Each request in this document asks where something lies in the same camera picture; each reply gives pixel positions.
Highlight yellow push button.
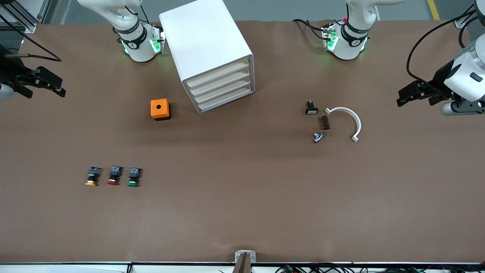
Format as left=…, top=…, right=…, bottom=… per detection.
left=85, top=167, right=102, bottom=187

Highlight red push button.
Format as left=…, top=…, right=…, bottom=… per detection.
left=107, top=166, right=123, bottom=186

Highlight green push button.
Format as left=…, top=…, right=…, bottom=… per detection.
left=127, top=167, right=142, bottom=187

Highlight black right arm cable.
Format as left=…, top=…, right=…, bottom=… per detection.
left=0, top=11, right=62, bottom=62

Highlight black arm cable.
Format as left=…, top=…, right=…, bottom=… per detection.
left=0, top=11, right=62, bottom=62
left=406, top=4, right=485, bottom=91

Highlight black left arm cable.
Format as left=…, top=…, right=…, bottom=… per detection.
left=406, top=4, right=485, bottom=91

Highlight white curved plastic bracket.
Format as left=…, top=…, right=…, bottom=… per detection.
left=325, top=107, right=362, bottom=143

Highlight orange button enclosure box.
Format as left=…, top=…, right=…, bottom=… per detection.
left=150, top=99, right=171, bottom=121

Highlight black base cable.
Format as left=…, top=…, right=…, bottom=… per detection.
left=292, top=18, right=327, bottom=40

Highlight black cable bundle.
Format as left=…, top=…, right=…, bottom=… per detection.
left=277, top=264, right=485, bottom=273

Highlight grey mount bracket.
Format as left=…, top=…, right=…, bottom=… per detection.
left=235, top=250, right=257, bottom=263

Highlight brown camera pole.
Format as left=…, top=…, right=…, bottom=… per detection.
left=232, top=253, right=251, bottom=273

